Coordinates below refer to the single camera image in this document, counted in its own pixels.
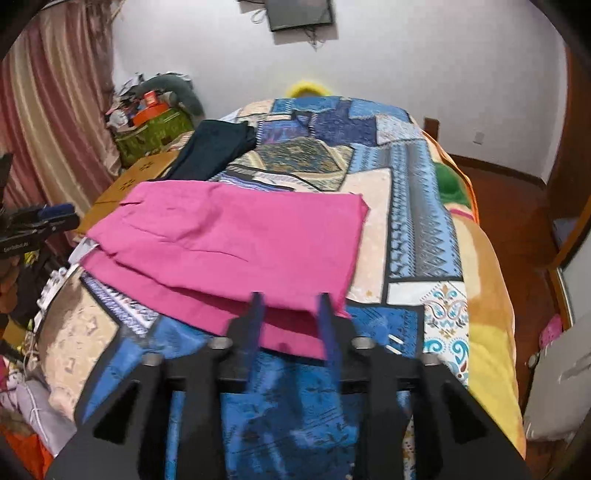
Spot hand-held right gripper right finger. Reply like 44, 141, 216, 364
316, 292, 533, 480

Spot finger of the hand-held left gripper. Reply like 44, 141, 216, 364
9, 203, 81, 237

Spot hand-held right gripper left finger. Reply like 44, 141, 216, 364
46, 292, 266, 480

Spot pink pants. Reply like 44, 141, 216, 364
79, 181, 370, 361

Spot dark pants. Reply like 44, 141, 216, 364
163, 119, 257, 182

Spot white power strip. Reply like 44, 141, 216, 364
35, 264, 82, 325

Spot brown cardboard box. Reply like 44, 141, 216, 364
81, 150, 182, 234

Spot pink striped curtain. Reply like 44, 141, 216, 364
0, 0, 124, 220

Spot green patterned box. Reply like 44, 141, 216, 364
113, 108, 195, 168

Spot orange round box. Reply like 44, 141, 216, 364
132, 102, 171, 128

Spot blue patchwork printed bedspread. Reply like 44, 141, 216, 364
37, 96, 472, 480

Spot yellow orange blanket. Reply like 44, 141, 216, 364
419, 128, 528, 459

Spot grey white cloth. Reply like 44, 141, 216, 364
0, 373, 77, 446

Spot grey plush toy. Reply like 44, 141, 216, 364
137, 73, 206, 119

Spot orange cloth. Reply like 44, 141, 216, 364
0, 411, 54, 480

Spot pink slipper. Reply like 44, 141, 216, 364
539, 314, 565, 352

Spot grey pillow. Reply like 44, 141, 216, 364
523, 318, 591, 442

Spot yellow plush item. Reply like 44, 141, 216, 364
285, 80, 326, 99

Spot dangling black cable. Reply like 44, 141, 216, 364
301, 25, 325, 51

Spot wooden door frame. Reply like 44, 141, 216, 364
544, 41, 591, 320

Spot wall-mounted black screen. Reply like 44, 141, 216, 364
264, 0, 334, 32

